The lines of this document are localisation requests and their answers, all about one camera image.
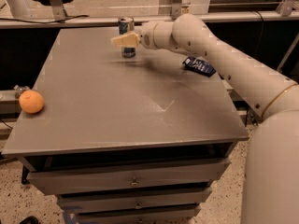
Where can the small metal object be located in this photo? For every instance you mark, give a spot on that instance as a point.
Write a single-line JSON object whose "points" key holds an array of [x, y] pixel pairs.
{"points": [[19, 90]]}

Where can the blue snack packet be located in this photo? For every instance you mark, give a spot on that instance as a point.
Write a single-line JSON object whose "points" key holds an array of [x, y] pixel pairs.
{"points": [[199, 66]]}

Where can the black object on floor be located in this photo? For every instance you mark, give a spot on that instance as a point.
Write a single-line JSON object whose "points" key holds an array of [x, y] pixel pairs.
{"points": [[30, 220]]}

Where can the grey metal rail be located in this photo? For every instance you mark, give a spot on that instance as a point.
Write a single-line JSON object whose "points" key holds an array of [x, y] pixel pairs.
{"points": [[81, 21]]}

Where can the middle grey drawer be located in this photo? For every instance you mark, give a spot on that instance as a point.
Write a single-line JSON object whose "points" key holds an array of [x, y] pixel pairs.
{"points": [[134, 200]]}

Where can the white pipe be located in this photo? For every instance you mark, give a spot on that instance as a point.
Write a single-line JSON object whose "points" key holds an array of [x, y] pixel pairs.
{"points": [[19, 8]]}

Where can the grey metal bracket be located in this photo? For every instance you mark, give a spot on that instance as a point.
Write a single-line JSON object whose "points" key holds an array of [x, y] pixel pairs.
{"points": [[175, 8], [58, 10]]}

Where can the orange fruit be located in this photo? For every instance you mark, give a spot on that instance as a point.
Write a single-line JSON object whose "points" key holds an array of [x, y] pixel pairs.
{"points": [[31, 101]]}

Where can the bottom grey drawer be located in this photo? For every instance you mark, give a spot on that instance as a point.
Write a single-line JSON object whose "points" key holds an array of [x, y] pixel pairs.
{"points": [[138, 216]]}

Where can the top grey drawer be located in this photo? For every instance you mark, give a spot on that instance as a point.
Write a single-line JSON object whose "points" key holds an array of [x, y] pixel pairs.
{"points": [[128, 176]]}

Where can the grey metal bracket left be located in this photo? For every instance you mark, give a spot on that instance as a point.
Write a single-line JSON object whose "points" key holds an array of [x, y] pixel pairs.
{"points": [[58, 10]]}

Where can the grey metal bracket centre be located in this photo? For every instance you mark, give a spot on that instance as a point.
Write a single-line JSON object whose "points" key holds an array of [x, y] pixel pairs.
{"points": [[175, 8]]}

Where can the grey drawer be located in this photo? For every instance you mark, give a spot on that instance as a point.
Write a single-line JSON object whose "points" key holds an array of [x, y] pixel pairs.
{"points": [[128, 176], [138, 216], [134, 200]]}

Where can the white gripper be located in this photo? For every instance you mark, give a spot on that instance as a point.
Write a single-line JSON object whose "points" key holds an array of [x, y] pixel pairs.
{"points": [[147, 35]]}

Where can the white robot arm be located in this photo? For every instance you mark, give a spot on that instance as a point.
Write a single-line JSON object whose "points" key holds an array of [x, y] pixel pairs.
{"points": [[271, 182]]}

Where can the redbull can blue silver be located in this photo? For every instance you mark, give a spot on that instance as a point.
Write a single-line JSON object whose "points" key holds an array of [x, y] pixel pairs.
{"points": [[126, 25]]}

